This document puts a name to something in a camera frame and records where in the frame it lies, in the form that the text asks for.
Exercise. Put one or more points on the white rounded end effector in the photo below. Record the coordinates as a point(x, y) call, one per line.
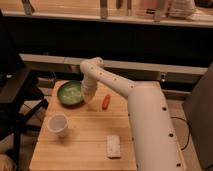
point(88, 91)

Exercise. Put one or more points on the green ceramic bowl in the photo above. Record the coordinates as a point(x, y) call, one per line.
point(69, 93)

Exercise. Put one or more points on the orange carrot toy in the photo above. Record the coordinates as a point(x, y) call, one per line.
point(106, 102)

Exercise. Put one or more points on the white rectangular sponge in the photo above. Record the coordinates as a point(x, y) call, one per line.
point(113, 146)

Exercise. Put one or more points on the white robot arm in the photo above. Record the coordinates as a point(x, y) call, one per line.
point(154, 138)

